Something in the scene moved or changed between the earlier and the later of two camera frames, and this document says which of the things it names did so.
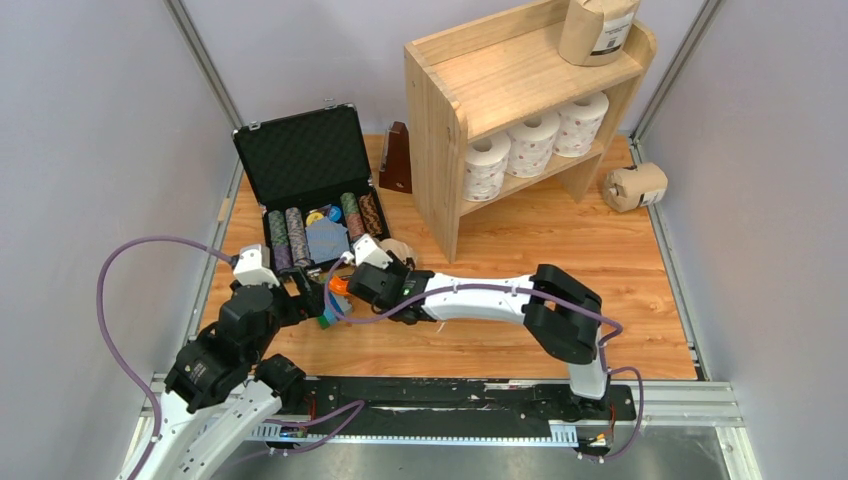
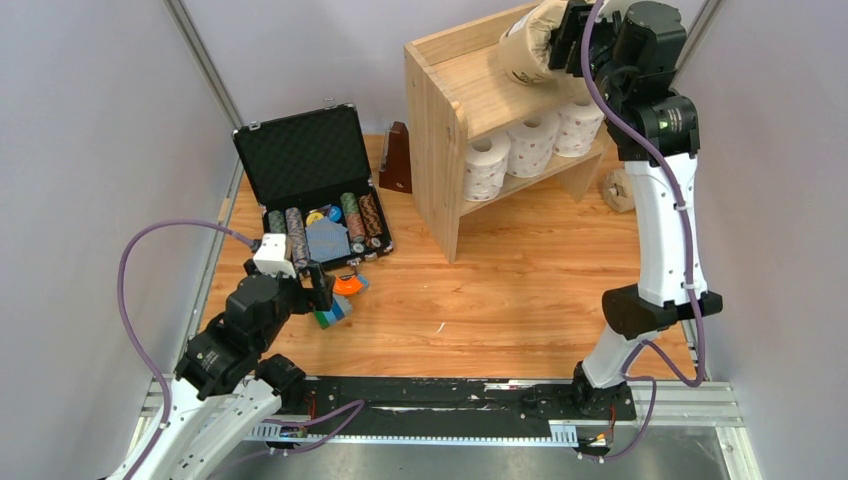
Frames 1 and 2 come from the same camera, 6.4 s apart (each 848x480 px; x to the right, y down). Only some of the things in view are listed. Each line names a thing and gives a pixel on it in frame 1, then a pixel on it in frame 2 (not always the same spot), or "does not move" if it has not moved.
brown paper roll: [633, 187] does not move
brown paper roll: [399, 248] -> [524, 51]
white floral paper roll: [579, 125] does not move
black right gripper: [393, 266] -> [573, 28]
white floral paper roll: [531, 145] does not move
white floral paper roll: [485, 167] does not move
